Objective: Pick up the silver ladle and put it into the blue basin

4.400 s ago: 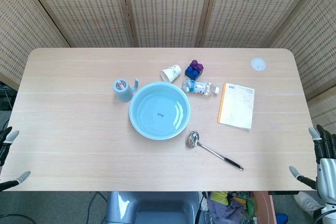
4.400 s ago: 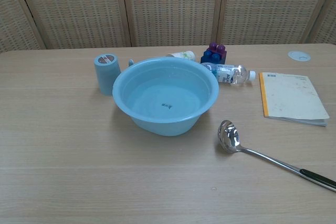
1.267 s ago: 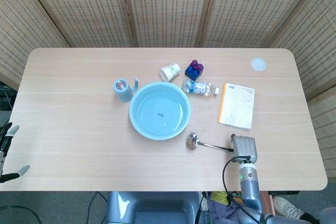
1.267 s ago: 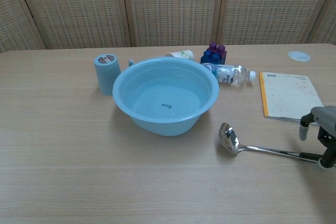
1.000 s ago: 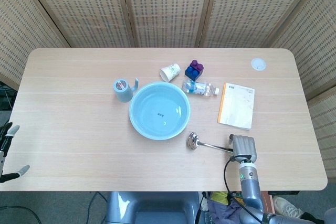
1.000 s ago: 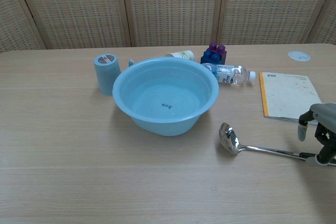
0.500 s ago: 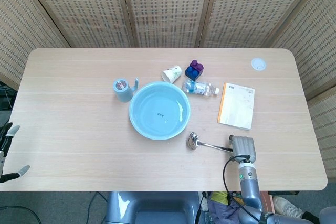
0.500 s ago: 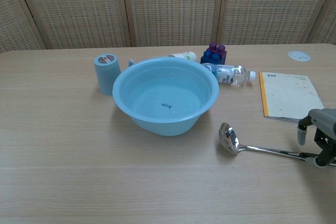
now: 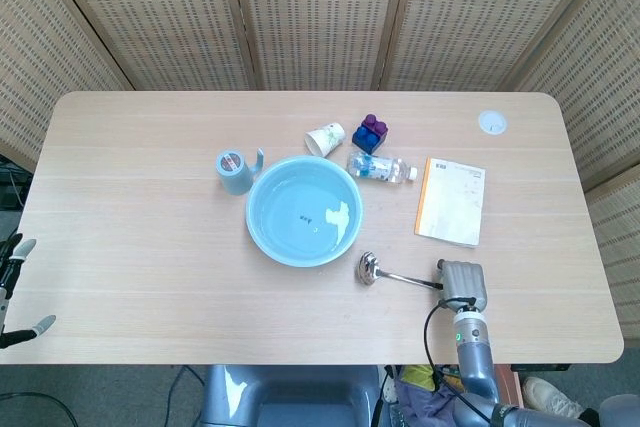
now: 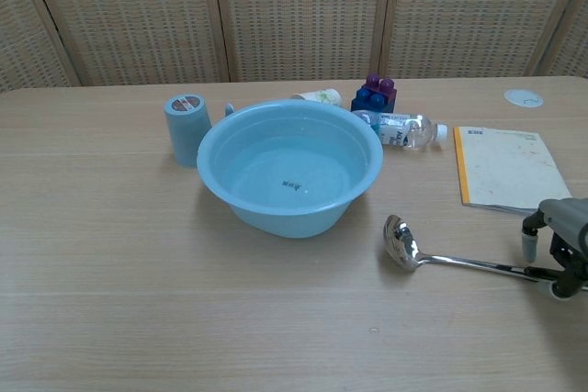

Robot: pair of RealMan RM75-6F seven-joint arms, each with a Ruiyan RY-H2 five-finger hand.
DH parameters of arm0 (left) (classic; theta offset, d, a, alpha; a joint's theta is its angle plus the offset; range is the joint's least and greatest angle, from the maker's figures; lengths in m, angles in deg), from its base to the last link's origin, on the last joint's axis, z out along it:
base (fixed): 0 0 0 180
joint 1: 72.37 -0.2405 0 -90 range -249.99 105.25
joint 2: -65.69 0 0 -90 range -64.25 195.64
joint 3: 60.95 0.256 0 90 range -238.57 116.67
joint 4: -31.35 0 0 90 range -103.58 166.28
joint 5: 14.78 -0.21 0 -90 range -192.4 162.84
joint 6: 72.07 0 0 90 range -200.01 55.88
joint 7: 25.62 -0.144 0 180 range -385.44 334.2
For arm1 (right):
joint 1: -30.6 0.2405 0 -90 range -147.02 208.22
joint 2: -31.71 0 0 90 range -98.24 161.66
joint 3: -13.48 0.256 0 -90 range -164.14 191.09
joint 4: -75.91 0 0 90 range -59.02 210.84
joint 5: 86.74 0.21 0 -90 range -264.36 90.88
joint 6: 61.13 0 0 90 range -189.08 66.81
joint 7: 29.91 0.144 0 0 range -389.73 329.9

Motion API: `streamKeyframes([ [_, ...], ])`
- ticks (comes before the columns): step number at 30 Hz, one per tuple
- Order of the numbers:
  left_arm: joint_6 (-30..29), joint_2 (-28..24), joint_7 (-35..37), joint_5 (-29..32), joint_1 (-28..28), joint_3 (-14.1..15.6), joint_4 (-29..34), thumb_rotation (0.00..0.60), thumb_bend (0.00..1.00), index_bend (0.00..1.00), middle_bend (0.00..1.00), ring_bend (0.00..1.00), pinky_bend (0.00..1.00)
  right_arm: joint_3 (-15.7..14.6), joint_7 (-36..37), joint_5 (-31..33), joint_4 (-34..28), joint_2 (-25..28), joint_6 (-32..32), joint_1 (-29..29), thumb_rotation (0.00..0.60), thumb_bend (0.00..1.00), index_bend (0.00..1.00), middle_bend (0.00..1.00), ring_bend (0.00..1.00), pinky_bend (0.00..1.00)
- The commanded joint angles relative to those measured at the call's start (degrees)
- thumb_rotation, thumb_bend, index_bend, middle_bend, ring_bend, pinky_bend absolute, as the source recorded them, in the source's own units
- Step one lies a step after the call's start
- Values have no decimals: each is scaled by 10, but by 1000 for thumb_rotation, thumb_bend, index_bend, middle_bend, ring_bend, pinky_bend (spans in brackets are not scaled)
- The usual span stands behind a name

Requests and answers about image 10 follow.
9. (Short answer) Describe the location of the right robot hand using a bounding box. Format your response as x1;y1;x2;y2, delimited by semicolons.
521;197;588;301

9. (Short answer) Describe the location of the metal ladle black handle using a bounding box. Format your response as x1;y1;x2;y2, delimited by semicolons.
383;214;560;286

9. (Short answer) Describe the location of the clear plastic water bottle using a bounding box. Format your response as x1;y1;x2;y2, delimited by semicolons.
352;109;449;152

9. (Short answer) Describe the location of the light blue plastic bowl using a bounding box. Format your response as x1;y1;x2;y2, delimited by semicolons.
196;98;385;240

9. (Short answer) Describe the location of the white booklet orange spine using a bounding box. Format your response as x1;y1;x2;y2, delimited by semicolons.
452;125;573;217

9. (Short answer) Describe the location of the blue building block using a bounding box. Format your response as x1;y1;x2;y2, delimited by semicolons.
350;86;397;114

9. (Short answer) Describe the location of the purple building block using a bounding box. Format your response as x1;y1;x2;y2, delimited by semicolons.
365;72;396;95

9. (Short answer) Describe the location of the white paper cup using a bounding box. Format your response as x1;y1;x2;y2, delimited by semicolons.
289;87;344;108

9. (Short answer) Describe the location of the woven folding screen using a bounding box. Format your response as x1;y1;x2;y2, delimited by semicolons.
0;0;588;94

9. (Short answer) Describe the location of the light blue upturned mug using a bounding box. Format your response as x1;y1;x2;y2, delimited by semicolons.
164;93;237;168

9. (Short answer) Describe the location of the white desk cable grommet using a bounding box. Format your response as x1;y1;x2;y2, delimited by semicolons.
503;88;544;107

